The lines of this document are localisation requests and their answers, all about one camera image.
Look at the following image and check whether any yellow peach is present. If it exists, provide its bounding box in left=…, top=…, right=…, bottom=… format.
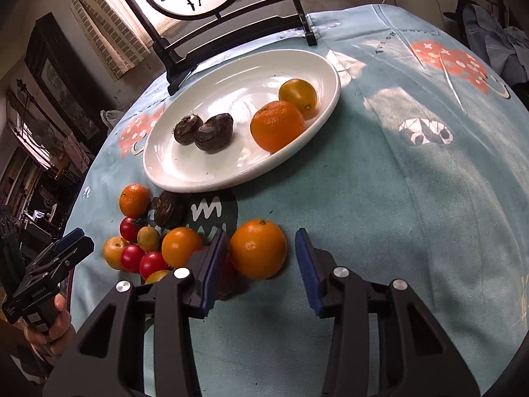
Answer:
left=102, top=236, right=128, bottom=271

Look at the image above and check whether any red cherry tomato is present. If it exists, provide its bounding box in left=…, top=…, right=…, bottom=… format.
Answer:
left=139, top=251, right=169, bottom=281
left=120, top=245, right=145, bottom=273
left=119, top=217, right=145, bottom=243

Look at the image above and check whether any person's left hand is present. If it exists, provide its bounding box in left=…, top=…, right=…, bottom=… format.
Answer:
left=22, top=294, right=76, bottom=366

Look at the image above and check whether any red cherry tomato left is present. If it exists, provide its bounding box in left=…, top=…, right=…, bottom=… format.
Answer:
left=119, top=217, right=145, bottom=243

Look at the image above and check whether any dark passion fruit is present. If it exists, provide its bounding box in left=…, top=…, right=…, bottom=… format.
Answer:
left=194, top=113, right=233, bottom=153
left=154, top=191, right=178, bottom=229
left=173, top=114, right=203, bottom=145

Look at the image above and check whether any small yellow-red fruit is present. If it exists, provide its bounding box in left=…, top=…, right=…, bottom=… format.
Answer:
left=137, top=226, right=160, bottom=253

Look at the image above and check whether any yellow orange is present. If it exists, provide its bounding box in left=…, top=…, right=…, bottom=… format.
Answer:
left=278, top=79, right=318, bottom=120

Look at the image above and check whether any light blue tablecloth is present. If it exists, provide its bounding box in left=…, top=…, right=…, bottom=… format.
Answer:
left=66, top=5, right=528, bottom=396

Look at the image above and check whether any left checked curtain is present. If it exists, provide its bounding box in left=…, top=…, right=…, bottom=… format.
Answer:
left=67, top=0, right=149, bottom=81

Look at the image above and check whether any blue clothes pile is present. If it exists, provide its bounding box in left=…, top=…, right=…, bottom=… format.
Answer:
left=456, top=0, right=528, bottom=88

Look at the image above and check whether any dark passion fruit middle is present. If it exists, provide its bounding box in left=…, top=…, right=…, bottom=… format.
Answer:
left=173, top=114, right=203, bottom=145

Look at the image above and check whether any white plastic bag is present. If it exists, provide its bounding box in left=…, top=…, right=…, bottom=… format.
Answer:
left=101, top=110, right=125, bottom=134

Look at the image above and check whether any red cherry tomato centre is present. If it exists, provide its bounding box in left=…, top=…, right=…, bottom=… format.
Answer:
left=139, top=251, right=169, bottom=281

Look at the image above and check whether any orange mandarin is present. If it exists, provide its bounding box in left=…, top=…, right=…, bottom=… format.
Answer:
left=118, top=184, right=151, bottom=219
left=250, top=101, right=305, bottom=153

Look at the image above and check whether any small yellow-green fruit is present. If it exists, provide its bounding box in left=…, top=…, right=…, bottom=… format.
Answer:
left=144, top=270, right=170, bottom=285

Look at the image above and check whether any dark passion fruit back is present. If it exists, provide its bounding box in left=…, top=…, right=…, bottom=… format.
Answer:
left=154, top=191, right=178, bottom=229

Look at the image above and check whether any dark passion fruit front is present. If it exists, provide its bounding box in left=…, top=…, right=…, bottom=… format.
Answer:
left=194, top=113, right=233, bottom=153

